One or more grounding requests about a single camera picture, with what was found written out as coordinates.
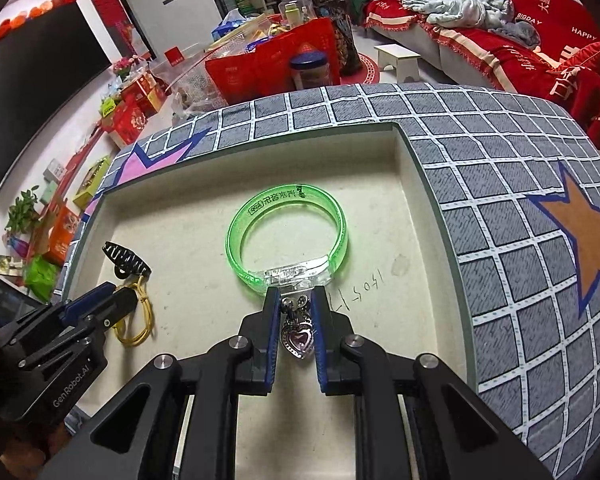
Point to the pink flower bouquet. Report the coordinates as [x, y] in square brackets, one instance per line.
[127, 66]

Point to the green gift box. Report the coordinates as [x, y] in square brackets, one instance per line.
[92, 182]

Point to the shallow beige tray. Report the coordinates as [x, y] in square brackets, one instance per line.
[205, 185]

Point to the row of colourful balls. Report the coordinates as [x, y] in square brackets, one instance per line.
[25, 15]

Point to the clear plastic box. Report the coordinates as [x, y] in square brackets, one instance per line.
[190, 77]

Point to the person's left forearm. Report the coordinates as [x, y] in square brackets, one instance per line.
[10, 450]

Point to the small white stool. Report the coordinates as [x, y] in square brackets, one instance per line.
[397, 57]

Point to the small red sign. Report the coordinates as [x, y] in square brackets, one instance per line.
[174, 56]

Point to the jar with blue lid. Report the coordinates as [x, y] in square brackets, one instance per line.
[309, 72]

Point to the clear plastic canister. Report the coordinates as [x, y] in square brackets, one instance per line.
[297, 12]

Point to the red shopping bag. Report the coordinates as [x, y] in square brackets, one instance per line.
[260, 67]

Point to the sofa with red cover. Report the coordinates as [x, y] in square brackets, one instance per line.
[545, 10]

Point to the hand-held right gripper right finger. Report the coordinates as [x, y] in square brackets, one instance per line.
[320, 340]

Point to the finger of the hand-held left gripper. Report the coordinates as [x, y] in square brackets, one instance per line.
[117, 307]
[87, 297]

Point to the grey checked star tablecloth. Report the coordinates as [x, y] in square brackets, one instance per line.
[505, 185]

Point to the green potted plant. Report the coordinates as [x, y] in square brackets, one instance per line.
[22, 210]

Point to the orange cardboard box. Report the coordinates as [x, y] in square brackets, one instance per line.
[60, 235]

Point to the pink heart pendant charm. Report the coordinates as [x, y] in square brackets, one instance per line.
[300, 342]

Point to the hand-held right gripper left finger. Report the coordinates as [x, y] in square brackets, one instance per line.
[272, 340]

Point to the grey blanket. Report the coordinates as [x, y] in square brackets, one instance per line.
[522, 35]

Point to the large black television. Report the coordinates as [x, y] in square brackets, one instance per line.
[30, 85]

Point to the round red rug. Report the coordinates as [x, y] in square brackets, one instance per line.
[367, 70]

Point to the green plastic bag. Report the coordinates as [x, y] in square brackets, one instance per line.
[40, 277]

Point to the black hair claw clip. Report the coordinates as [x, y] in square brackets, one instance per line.
[125, 257]

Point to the stack of red gift boxes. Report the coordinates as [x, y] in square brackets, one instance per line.
[132, 115]

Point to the pile of grey clothes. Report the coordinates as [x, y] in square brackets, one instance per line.
[455, 7]

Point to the blue tissue box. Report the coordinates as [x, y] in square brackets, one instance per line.
[232, 25]

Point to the patterned tote bag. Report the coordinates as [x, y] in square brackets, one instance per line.
[345, 35]

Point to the dark laptop screen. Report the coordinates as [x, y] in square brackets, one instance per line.
[10, 300]

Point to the red satin cushion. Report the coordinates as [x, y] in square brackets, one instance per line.
[587, 55]

